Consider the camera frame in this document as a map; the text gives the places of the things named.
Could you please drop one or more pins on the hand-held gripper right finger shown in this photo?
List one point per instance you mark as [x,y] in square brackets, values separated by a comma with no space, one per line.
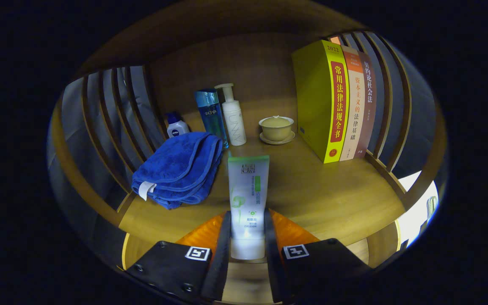
[270,271]

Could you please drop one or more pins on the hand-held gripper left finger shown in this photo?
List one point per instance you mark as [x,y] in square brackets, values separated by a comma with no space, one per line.
[222,267]

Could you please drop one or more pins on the white and green tube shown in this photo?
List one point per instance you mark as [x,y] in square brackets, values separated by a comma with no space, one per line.
[248,190]

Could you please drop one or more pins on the wooden countertop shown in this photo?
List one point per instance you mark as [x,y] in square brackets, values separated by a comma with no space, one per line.
[311,190]

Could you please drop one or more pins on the wooden cabinet with slatted sides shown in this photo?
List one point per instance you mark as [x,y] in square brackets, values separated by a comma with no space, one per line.
[227,25]

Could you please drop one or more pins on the folded blue towel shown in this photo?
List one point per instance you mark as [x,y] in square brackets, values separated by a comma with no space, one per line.
[176,165]

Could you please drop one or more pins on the beige lidded tea bowl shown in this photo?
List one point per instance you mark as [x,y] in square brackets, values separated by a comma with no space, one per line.
[276,129]

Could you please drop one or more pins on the white pump bottle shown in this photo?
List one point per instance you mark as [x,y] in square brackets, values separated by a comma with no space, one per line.
[234,123]

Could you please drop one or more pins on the small white blue-capped bottle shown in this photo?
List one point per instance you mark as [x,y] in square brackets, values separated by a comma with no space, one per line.
[178,128]

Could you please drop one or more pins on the tall blue box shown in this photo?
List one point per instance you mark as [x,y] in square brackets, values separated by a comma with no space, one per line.
[212,118]

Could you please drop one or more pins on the small green and white object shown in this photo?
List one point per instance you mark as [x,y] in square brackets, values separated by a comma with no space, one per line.
[431,206]

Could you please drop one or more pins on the thick yellow book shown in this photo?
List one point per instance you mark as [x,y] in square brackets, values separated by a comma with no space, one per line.
[311,97]

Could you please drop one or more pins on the orange and white book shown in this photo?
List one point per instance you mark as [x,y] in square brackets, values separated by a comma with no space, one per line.
[356,106]

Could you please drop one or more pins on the brown book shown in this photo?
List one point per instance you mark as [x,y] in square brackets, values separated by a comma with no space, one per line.
[368,110]

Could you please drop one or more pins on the black backdrop cloth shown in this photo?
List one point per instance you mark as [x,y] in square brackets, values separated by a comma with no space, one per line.
[419,123]

